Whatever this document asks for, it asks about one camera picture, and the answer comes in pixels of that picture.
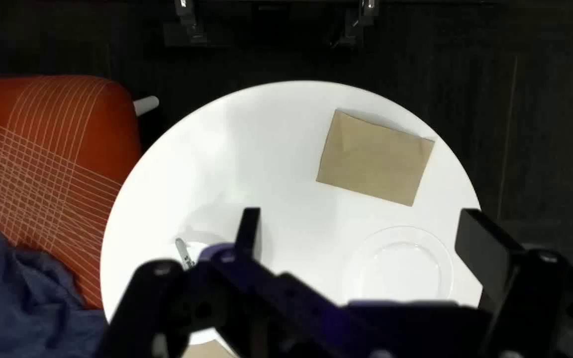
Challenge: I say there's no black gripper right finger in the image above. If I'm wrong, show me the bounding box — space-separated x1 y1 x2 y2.
454 207 573 358

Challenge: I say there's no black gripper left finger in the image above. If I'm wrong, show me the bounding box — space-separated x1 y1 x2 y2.
95 207 342 358

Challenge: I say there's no dark blue cloth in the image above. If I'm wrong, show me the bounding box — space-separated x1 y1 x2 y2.
0 201 113 358

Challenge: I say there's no orange patterned sofa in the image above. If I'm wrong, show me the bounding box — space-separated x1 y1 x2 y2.
0 74 143 313

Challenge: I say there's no white sofa leg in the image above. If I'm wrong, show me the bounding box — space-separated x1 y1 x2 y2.
131 94 161 120

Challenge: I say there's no brown paper envelope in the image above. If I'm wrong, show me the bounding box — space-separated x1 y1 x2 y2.
314 108 436 207

